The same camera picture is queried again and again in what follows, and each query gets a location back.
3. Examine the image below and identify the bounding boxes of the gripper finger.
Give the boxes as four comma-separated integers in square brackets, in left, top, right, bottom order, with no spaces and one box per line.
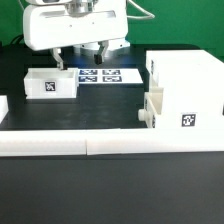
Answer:
[94,41,109,64]
[51,48,68,70]

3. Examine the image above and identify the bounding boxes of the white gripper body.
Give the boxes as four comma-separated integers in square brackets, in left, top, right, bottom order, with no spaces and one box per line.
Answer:
[23,0,128,51]

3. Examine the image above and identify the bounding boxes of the white drawer with tag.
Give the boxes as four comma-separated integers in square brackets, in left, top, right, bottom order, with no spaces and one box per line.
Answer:
[138,87,163,128]
[24,68,79,99]

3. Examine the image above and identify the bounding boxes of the white front drawer with tag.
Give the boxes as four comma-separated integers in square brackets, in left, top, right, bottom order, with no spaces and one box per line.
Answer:
[138,87,163,128]

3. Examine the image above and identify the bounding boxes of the white drawer cabinet box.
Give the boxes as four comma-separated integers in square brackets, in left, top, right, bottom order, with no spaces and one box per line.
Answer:
[146,50,224,132]

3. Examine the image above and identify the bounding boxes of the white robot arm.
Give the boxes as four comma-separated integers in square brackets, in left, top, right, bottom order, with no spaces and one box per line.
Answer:
[23,0,128,70]

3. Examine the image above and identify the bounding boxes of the white sheet of tags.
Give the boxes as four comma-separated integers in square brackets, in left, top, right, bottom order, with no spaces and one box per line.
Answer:
[78,68,143,84]

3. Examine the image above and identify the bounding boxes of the white fence piece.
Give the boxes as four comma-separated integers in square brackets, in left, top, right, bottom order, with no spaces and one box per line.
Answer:
[86,129,224,155]
[0,130,87,157]
[0,95,8,123]

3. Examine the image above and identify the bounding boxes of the white front fence right piece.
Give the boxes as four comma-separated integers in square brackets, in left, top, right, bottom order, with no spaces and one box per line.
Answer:
[86,129,224,155]

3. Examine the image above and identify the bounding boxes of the white front fence left piece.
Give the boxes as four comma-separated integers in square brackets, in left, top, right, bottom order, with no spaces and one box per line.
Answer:
[0,130,87,157]

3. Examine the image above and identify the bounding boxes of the black cables with connectors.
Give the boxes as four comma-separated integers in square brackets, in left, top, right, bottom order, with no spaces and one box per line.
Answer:
[9,33,25,46]

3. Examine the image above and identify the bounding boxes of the white cable on gripper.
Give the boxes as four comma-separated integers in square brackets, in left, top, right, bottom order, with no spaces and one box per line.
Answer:
[127,0,156,20]

